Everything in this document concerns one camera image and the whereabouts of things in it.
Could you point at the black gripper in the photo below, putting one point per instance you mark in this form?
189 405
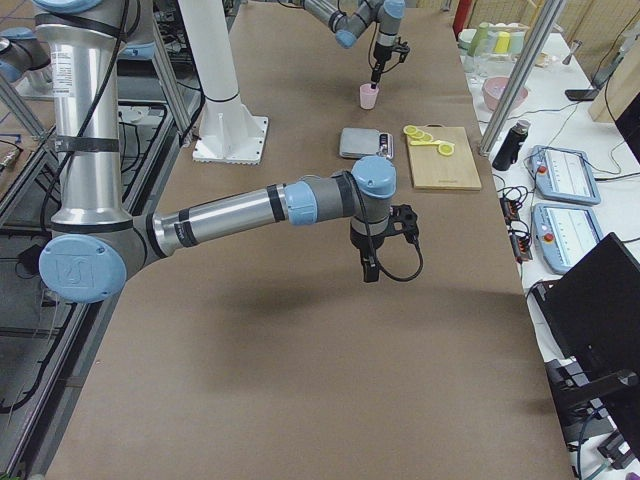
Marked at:
361 245
381 52

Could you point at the pink plastic cup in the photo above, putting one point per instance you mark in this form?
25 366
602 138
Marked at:
368 94

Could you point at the silver kitchen scale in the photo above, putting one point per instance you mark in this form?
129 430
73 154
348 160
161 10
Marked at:
356 143

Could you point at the green cup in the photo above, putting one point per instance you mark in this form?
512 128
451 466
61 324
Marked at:
480 40

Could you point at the yellow cup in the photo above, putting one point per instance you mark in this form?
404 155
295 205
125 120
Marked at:
502 41

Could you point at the lemon slice one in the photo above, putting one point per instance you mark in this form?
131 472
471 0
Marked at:
410 129

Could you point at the yellow plastic knife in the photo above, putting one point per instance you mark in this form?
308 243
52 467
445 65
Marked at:
435 143

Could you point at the lemon slice four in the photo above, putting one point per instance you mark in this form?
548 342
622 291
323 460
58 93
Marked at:
446 149

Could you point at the bamboo cutting board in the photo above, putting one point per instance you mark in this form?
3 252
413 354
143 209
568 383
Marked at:
432 171

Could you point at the pink bowl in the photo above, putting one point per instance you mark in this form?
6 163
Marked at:
493 89

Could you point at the black water bottle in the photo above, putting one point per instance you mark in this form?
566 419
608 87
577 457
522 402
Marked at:
508 152

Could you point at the near teach pendant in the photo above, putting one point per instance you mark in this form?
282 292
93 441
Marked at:
565 234

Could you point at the teach pendant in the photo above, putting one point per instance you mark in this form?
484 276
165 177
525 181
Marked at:
565 234
564 175

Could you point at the far teach pendant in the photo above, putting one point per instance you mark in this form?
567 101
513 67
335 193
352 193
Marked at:
564 175

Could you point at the black monitor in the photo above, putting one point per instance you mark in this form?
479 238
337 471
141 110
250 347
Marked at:
593 314

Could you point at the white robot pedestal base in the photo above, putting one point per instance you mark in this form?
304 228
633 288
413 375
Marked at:
228 132

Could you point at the aluminium frame post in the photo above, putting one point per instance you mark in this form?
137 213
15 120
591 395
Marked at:
533 45

